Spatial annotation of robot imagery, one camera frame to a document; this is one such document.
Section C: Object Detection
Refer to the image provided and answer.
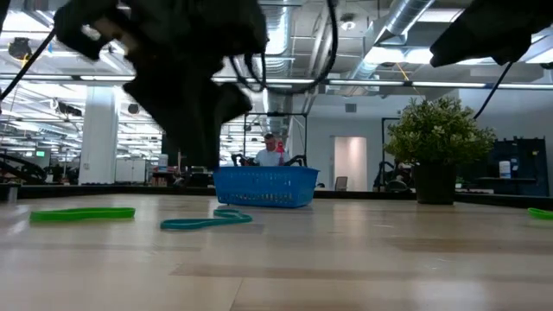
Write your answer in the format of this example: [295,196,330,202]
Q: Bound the white pillar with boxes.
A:
[78,85,121,187]

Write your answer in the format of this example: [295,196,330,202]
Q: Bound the teal rubber band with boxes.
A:
[159,208,254,231]

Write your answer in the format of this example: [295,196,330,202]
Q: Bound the dark blue cabinet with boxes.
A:
[486,136,550,198]

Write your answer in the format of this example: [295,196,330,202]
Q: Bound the green rubber band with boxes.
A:
[29,206,137,224]
[527,206,553,221]

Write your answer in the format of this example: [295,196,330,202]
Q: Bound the blue plastic basket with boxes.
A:
[212,166,321,209]

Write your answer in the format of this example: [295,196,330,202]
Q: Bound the green potted artificial plant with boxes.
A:
[383,95,497,206]

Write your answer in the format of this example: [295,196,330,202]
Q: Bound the white cabinets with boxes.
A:
[113,157,149,184]

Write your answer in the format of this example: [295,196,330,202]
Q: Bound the silver ventilation duct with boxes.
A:
[254,0,296,136]
[345,0,436,83]

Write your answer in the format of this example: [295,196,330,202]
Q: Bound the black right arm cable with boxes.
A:
[472,60,516,121]

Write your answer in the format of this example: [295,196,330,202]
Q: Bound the long ceiling light strip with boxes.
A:
[0,73,553,91]

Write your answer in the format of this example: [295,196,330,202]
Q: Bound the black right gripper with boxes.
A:
[429,0,553,68]

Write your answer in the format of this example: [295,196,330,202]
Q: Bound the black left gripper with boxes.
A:
[53,0,270,170]

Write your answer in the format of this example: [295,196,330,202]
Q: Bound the person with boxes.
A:
[253,132,291,168]

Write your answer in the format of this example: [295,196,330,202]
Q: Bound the black ceiling device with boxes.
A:
[7,36,34,61]

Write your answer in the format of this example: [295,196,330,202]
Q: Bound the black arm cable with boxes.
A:
[472,60,516,121]
[227,0,340,95]

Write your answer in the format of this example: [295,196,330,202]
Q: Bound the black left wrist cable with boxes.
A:
[0,28,58,103]

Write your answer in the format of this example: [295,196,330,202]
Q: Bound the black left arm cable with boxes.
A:
[227,0,340,95]

